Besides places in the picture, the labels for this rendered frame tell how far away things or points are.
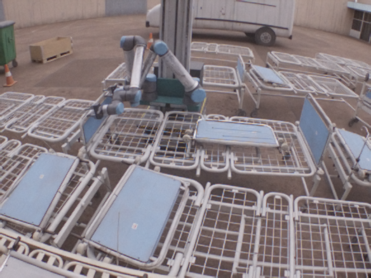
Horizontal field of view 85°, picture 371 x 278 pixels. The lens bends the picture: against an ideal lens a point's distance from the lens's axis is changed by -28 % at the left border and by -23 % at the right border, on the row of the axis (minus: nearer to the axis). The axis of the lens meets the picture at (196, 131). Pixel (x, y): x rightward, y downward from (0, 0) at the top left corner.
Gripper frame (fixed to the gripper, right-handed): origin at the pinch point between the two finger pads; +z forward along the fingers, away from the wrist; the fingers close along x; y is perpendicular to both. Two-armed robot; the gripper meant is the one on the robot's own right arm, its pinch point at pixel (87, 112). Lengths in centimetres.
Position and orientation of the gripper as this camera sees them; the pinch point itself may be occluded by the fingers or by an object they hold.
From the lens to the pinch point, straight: 223.1
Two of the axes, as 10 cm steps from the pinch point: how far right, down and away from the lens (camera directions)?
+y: 0.8, -5.2, 8.5
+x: -1.2, -8.6, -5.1
